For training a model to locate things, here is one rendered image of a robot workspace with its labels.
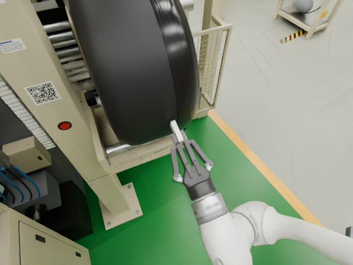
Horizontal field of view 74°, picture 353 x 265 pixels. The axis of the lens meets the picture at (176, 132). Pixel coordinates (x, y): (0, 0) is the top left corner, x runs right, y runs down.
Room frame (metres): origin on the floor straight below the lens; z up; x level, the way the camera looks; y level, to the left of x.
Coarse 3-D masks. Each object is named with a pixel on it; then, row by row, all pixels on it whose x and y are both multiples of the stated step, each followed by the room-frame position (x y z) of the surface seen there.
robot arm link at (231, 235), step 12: (228, 216) 0.17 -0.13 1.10; (240, 216) 0.18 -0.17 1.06; (204, 228) 0.14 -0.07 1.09; (216, 228) 0.14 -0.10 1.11; (228, 228) 0.14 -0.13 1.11; (240, 228) 0.14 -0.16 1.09; (252, 228) 0.15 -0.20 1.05; (204, 240) 0.11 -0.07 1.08; (216, 240) 0.11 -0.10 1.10; (228, 240) 0.11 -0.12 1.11; (240, 240) 0.11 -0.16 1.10; (252, 240) 0.12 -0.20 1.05; (216, 252) 0.09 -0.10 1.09; (228, 252) 0.08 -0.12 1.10; (240, 252) 0.08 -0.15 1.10; (216, 264) 0.06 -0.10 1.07; (228, 264) 0.06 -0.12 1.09; (240, 264) 0.06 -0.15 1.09; (252, 264) 0.06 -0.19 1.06
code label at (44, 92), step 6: (36, 84) 0.49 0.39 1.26; (42, 84) 0.49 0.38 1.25; (48, 84) 0.50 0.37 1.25; (30, 90) 0.48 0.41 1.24; (36, 90) 0.48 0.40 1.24; (42, 90) 0.49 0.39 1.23; (48, 90) 0.49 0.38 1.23; (54, 90) 0.50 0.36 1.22; (30, 96) 0.47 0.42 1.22; (36, 96) 0.48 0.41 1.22; (42, 96) 0.48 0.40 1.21; (48, 96) 0.49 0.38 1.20; (54, 96) 0.50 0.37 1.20; (36, 102) 0.48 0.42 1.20; (42, 102) 0.48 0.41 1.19; (48, 102) 0.49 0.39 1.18
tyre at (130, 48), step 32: (96, 0) 0.58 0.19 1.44; (128, 0) 0.60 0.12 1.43; (160, 0) 0.61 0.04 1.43; (96, 32) 0.51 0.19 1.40; (128, 32) 0.52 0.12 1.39; (160, 32) 0.54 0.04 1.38; (96, 64) 0.46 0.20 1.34; (128, 64) 0.46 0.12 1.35; (160, 64) 0.48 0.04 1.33; (192, 64) 0.52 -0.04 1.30; (128, 96) 0.42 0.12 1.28; (160, 96) 0.44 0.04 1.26; (192, 96) 0.47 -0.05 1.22; (128, 128) 0.39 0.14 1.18; (160, 128) 0.42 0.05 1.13
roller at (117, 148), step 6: (162, 138) 0.55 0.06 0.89; (114, 144) 0.50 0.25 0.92; (120, 144) 0.50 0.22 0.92; (126, 144) 0.50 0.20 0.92; (144, 144) 0.51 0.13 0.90; (108, 150) 0.47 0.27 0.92; (114, 150) 0.47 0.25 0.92; (120, 150) 0.48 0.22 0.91; (126, 150) 0.48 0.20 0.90; (108, 156) 0.46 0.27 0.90
